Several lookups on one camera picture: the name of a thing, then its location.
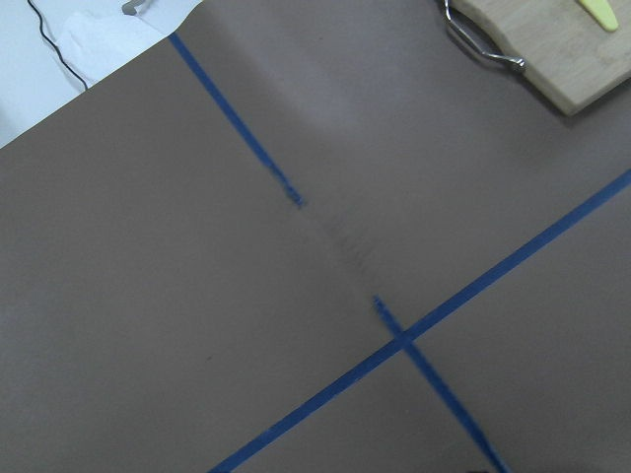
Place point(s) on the bamboo cutting board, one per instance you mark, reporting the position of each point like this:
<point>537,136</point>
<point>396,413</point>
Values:
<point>568,55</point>

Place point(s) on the yellow plastic knife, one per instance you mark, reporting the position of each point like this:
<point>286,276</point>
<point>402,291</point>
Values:
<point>602,12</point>

